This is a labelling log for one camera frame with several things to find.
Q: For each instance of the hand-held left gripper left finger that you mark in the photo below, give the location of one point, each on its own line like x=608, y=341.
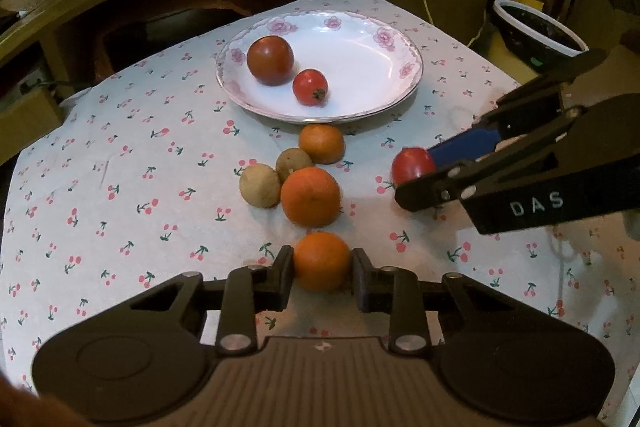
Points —
x=284, y=278

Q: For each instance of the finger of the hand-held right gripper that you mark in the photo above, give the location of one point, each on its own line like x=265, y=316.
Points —
x=465, y=148
x=430, y=189

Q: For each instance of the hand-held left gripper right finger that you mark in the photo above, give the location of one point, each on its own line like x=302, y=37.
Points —
x=361, y=279

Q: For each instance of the bright red tomato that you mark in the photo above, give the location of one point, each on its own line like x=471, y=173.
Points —
x=411, y=164

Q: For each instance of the medium orange tangerine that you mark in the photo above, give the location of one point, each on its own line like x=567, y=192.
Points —
x=321, y=261

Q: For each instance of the white floral plate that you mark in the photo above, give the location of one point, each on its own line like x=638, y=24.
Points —
x=350, y=57

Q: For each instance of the large orange tangerine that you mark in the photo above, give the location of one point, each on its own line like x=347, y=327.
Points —
x=310, y=197

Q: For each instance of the large brown round fruit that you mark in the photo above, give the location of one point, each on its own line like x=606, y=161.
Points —
x=259, y=186

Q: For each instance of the small orange tangerine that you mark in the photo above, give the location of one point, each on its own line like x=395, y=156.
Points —
x=322, y=143

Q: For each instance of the small brown round fruit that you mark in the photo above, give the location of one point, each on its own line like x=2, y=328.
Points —
x=294, y=161

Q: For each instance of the black bowl with white rim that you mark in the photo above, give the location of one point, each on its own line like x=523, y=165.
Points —
x=535, y=34

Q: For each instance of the small red tomato with stem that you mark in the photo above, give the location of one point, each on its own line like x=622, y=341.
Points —
x=309, y=86

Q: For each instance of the cherry print tablecloth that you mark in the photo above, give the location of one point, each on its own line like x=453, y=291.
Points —
x=150, y=187

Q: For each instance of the large dark red tomato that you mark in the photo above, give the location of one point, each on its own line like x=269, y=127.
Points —
x=270, y=60

